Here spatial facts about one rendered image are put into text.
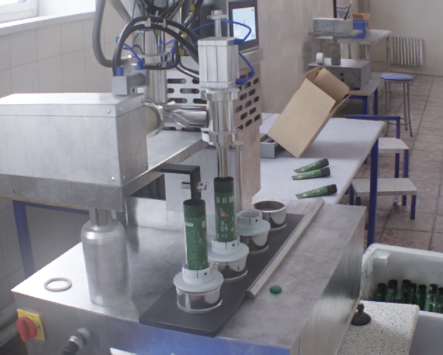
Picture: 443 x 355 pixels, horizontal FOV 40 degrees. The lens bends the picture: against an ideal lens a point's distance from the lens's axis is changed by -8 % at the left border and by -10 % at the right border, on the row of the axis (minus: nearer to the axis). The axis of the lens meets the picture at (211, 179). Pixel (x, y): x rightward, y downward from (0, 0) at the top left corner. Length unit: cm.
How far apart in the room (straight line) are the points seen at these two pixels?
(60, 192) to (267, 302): 35
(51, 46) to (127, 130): 218
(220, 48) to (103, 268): 37
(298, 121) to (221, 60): 179
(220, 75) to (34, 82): 208
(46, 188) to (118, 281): 18
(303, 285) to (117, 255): 30
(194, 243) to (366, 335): 62
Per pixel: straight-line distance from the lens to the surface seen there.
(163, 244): 122
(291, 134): 274
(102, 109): 89
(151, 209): 129
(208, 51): 95
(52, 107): 94
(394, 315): 151
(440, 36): 1113
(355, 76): 533
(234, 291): 101
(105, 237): 96
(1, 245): 285
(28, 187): 101
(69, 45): 319
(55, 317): 106
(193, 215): 90
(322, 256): 115
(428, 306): 197
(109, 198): 92
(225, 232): 102
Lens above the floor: 149
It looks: 17 degrees down
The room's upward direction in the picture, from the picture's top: 2 degrees counter-clockwise
